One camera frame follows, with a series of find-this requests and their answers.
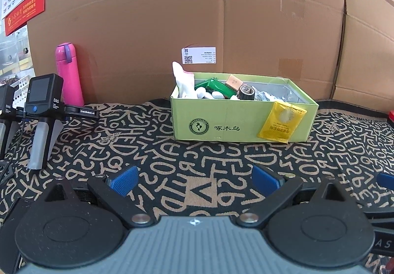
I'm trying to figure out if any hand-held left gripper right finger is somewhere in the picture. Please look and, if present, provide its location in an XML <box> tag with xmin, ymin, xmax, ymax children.
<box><xmin>235</xmin><ymin>165</ymin><xmax>349</xmax><ymax>228</ymax></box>

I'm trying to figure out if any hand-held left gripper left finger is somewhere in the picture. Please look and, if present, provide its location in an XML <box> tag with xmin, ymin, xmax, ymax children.
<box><xmin>45</xmin><ymin>166</ymin><xmax>155</xmax><ymax>228</ymax></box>

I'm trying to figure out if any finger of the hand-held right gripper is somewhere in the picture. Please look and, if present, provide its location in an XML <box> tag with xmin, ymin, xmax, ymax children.
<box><xmin>377</xmin><ymin>172</ymin><xmax>394</xmax><ymax>192</ymax></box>
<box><xmin>346</xmin><ymin>187</ymin><xmax>394</xmax><ymax>219</ymax></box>

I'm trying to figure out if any light green cardboard box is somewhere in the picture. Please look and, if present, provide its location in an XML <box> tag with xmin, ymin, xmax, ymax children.
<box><xmin>170</xmin><ymin>73</ymin><xmax>319</xmax><ymax>142</ymax></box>

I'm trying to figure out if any clear plastic bag green print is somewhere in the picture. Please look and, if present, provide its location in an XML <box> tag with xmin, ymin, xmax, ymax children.
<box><xmin>255</xmin><ymin>91</ymin><xmax>276</xmax><ymax>102</ymax></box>

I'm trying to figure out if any black tape roll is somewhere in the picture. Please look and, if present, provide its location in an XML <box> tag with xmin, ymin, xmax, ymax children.
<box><xmin>238</xmin><ymin>84</ymin><xmax>256</xmax><ymax>101</ymax></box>

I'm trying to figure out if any clear plastic cup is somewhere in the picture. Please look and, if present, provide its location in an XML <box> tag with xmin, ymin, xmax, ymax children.
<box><xmin>274</xmin><ymin>76</ymin><xmax>298</xmax><ymax>103</ymax></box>

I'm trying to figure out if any small brown box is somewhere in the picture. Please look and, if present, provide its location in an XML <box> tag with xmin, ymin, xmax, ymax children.
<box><xmin>226</xmin><ymin>75</ymin><xmax>244</xmax><ymax>90</ymax></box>

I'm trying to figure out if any dark green box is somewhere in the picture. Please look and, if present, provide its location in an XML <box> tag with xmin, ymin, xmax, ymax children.
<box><xmin>207</xmin><ymin>77</ymin><xmax>236</xmax><ymax>99</ymax></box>

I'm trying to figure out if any white glove pink cuff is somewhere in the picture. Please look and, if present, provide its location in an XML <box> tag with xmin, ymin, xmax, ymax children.
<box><xmin>172</xmin><ymin>61</ymin><xmax>196</xmax><ymax>99</ymax></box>
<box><xmin>194</xmin><ymin>86</ymin><xmax>239</xmax><ymax>101</ymax></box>

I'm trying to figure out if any yellow sachet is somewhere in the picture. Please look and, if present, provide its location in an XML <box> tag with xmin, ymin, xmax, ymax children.
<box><xmin>257</xmin><ymin>101</ymin><xmax>307</xmax><ymax>143</ymax></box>

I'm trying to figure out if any pink bottle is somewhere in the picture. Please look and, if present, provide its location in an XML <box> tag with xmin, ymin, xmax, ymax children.
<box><xmin>55</xmin><ymin>43</ymin><xmax>85</xmax><ymax>106</ymax></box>

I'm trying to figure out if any black hand-held device with screen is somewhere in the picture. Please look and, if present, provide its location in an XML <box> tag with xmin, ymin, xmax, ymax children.
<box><xmin>23</xmin><ymin>74</ymin><xmax>99</xmax><ymax>170</ymax></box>

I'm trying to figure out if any black smartphone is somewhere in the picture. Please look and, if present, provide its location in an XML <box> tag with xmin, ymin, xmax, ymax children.
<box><xmin>0</xmin><ymin>197</ymin><xmax>34</xmax><ymax>273</ymax></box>

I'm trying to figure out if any white shipping label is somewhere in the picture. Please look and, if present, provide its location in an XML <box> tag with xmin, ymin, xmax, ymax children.
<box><xmin>181</xmin><ymin>46</ymin><xmax>216</xmax><ymax>65</ymax></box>

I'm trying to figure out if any large brown cardboard box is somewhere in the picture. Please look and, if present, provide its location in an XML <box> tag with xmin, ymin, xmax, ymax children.
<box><xmin>27</xmin><ymin>0</ymin><xmax>394</xmax><ymax>105</ymax></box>

